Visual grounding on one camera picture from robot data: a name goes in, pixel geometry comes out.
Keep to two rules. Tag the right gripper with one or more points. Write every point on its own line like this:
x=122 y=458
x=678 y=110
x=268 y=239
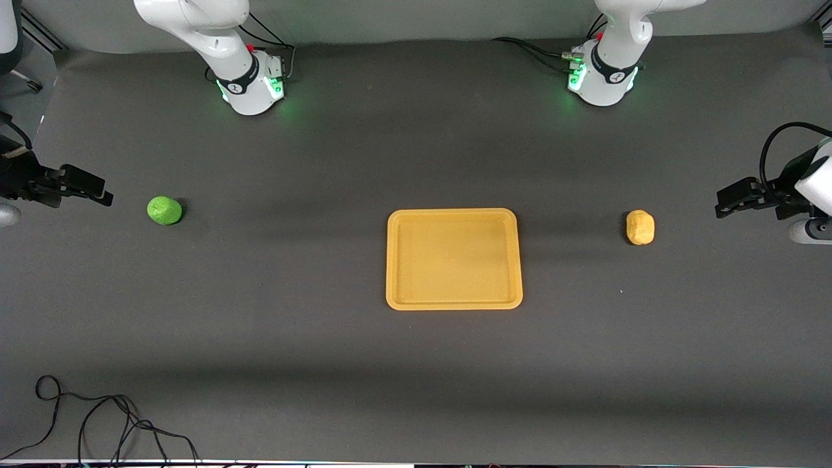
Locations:
x=19 y=178

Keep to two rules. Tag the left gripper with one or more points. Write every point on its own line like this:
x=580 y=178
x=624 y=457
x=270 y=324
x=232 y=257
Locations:
x=782 y=193

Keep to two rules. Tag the green apple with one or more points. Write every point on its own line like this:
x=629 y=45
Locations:
x=164 y=210

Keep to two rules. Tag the yellow-brown potato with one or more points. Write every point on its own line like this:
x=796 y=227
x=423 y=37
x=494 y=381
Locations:
x=640 y=227

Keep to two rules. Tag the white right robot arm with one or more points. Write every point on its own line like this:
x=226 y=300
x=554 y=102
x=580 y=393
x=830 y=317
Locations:
x=214 y=39

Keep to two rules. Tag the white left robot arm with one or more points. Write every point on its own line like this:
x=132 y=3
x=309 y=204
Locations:
x=617 y=71

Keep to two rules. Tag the yellow plastic tray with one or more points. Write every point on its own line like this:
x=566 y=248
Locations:
x=454 y=260

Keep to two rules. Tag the black chair base leg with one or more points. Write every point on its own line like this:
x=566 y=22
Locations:
x=29 y=81

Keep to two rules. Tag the dark grey table mat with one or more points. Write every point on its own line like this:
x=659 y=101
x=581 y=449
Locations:
x=325 y=162

